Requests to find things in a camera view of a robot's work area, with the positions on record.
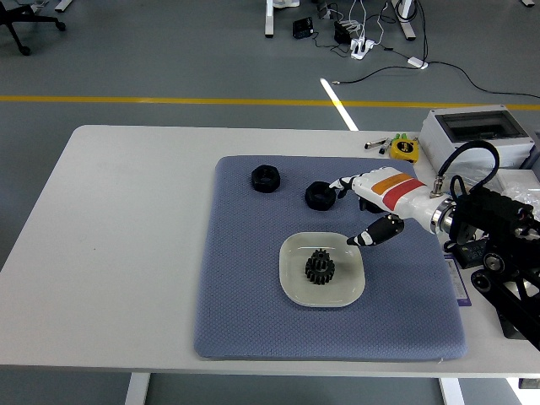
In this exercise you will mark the clear bag of screws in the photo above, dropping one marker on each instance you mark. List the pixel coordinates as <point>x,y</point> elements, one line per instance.
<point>525,193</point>

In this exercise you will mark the large black hex nut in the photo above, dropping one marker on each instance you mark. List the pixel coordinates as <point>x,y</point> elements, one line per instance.
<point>265,179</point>

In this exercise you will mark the white power adapter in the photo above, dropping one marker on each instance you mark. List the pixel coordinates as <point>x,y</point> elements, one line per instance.
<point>416,62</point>

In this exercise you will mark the purple-edged white card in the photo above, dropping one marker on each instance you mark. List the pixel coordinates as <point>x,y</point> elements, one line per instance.
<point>459,287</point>

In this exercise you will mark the medium black hex nut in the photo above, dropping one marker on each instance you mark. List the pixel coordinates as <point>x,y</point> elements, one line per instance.
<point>318,198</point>

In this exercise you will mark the flat white box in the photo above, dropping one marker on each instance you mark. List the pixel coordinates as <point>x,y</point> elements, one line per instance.
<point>519,178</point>

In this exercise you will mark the silver and black pliers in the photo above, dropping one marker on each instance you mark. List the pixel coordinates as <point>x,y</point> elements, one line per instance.
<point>375,144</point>

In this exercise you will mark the white electrical enclosure box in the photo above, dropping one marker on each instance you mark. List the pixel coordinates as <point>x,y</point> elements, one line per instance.
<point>439,131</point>

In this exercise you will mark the white desk leg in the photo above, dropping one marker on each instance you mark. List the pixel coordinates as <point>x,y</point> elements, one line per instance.
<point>406,23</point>
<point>270,19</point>

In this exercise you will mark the small black hex nut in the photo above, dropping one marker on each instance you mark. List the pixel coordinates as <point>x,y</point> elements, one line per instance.
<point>370,206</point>

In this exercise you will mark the yellow tape measure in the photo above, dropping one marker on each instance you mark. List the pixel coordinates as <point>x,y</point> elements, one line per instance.
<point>403,150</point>

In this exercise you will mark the black office chair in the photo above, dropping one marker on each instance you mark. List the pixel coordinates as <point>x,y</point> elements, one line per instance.
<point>14,19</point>

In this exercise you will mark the white square plate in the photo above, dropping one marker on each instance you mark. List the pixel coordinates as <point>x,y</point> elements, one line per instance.
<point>295,291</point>

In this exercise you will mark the blue-grey quilted mat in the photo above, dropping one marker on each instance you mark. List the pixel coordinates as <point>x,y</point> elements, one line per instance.
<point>253,295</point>

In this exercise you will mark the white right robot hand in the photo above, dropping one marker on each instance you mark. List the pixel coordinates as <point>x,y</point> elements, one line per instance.
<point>392,190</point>

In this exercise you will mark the black digital meter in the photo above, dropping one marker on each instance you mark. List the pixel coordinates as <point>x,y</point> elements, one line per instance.
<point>469,255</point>

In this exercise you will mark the white power strip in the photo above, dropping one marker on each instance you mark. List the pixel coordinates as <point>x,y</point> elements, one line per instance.
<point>362,47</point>

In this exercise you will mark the black power adapter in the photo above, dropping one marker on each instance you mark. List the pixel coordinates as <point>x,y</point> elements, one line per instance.
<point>341,32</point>

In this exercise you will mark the white table leg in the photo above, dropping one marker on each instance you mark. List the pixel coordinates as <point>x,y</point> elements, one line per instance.
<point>451,392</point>
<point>137,390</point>

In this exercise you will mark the large black gear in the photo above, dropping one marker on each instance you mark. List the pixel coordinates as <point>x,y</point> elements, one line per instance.
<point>319,274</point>

